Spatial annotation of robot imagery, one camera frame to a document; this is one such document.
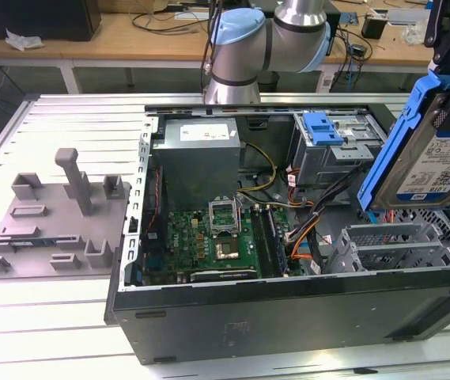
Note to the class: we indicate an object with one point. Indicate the hard disk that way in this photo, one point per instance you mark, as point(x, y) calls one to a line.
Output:
point(426, 166)

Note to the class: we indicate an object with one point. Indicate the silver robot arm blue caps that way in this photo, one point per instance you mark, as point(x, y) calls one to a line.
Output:
point(244, 59)

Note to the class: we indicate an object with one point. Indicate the grey metal disk bay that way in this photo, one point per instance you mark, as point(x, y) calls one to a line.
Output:
point(386, 237)

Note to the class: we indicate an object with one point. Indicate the clear plastic bag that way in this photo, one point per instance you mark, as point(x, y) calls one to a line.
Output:
point(414, 35)

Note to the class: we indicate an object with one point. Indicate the grey flat tray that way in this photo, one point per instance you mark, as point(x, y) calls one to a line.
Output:
point(408, 16)

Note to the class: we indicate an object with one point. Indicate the small black open box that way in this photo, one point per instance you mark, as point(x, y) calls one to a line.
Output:
point(373, 27)

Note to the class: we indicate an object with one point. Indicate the black speaker box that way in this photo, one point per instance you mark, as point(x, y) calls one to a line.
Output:
point(335, 23)

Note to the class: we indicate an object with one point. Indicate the blue plastic drive latch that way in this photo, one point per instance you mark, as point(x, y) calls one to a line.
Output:
point(321, 130)

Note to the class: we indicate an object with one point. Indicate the grey optical drive cage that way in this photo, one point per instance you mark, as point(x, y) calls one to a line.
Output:
point(327, 162)

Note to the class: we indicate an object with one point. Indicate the black bin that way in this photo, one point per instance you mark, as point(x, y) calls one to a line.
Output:
point(268, 81)

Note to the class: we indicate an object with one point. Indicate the dark RAM stick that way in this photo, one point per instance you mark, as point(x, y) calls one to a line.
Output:
point(278, 241)

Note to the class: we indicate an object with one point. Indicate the black RAM slot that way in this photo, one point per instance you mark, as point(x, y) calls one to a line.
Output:
point(259, 237)

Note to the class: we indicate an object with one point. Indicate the grey power supply unit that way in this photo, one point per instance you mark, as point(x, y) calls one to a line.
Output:
point(197, 166)

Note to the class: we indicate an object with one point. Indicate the black open PC case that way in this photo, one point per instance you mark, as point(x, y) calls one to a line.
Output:
point(288, 316)

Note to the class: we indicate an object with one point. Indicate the CPU socket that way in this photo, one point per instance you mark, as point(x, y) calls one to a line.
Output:
point(226, 249)

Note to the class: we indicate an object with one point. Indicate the black graphics card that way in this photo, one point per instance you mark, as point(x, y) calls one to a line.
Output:
point(224, 275)

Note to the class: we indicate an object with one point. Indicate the brown cardboard box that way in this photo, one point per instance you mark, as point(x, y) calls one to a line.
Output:
point(157, 4)

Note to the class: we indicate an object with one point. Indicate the green motherboard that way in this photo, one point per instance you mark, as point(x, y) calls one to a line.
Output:
point(193, 241)

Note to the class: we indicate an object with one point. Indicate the black case fan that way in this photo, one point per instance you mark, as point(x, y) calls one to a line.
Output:
point(156, 198)

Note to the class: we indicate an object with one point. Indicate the wooden desk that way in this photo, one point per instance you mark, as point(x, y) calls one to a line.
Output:
point(110, 43)

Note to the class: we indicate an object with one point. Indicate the grey parts rack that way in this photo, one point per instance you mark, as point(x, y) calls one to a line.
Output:
point(62, 229)

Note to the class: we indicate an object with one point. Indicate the large black box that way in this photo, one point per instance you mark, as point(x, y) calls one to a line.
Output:
point(35, 17)

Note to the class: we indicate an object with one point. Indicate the crumpled white plastic wrap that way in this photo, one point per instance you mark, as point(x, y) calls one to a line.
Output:
point(23, 39)

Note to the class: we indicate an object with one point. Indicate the RAM stick with blue label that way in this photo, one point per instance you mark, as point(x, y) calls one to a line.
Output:
point(27, 242)

